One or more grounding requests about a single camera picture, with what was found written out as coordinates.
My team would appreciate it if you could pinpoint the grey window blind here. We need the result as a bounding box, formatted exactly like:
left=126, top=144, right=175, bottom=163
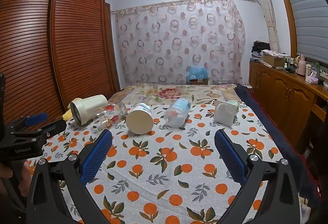
left=276, top=0, right=328, bottom=64

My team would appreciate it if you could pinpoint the white cup blue label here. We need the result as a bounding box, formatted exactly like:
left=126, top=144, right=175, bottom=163
left=126, top=102, right=155, bottom=135

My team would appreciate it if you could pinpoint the blue plastic bag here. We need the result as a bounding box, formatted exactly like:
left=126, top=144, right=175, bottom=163
left=186, top=65, right=210, bottom=81

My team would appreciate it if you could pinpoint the clear plastic cup blue label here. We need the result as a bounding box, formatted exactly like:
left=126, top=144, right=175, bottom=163
left=163, top=97, right=192, bottom=128

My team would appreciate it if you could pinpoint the pile of dark clothes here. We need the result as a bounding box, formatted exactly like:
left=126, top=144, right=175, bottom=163
left=251, top=40, right=271, bottom=61

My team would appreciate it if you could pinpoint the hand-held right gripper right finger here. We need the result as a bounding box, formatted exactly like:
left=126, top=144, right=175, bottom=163
left=214, top=129, right=302, bottom=224

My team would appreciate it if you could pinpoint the pink thermos flask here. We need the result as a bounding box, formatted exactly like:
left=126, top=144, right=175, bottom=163
left=296, top=55, right=307, bottom=76

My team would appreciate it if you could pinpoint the orange fruit print cloth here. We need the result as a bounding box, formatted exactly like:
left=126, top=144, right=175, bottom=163
left=27, top=103, right=316, bottom=224

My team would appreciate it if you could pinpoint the dark blue bed cover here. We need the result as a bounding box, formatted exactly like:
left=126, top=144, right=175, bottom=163
left=235, top=84, right=322, bottom=202

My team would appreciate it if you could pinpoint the tied beige window curtain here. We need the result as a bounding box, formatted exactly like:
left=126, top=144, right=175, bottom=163
left=249, top=0, right=281, bottom=55

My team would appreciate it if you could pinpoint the brown slatted wooden wardrobe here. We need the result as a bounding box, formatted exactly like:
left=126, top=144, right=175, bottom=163
left=0, top=0, right=121, bottom=126

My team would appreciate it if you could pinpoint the cream insulated cup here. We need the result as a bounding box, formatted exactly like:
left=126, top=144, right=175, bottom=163
left=70, top=94, right=109, bottom=127

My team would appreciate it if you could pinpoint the yellow cloth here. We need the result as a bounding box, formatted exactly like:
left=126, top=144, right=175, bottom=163
left=63, top=102, right=75, bottom=121

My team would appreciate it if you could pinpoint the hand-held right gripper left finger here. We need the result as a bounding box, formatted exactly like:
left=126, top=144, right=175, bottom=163
left=26, top=129, right=113, bottom=224

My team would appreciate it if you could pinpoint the long wooden cabinet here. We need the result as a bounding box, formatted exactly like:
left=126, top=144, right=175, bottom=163
left=249, top=59, right=328, bottom=148

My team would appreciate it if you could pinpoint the white and green square cup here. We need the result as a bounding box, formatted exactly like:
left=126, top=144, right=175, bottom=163
left=214, top=100, right=239, bottom=127

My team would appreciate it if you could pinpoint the open cardboard box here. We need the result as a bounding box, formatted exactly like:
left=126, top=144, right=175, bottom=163
left=261, top=50, right=289, bottom=69

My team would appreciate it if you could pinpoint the person's left hand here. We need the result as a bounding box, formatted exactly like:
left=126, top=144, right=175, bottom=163
left=0, top=160, right=32, bottom=183

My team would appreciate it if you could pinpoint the clear glass cup red print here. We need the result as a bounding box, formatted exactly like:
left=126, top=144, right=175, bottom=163
left=93, top=101, right=128, bottom=129

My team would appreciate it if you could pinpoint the floral blanket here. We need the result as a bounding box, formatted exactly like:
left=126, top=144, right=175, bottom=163
left=108, top=84, right=242, bottom=107

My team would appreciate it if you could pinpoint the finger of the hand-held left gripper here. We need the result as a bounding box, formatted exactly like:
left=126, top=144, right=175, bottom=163
left=9, top=112, right=49, bottom=129
left=11, top=119, right=67, bottom=141

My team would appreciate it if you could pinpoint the ring pattern sheer curtain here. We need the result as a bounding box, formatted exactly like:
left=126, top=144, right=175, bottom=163
left=112, top=0, right=247, bottom=86

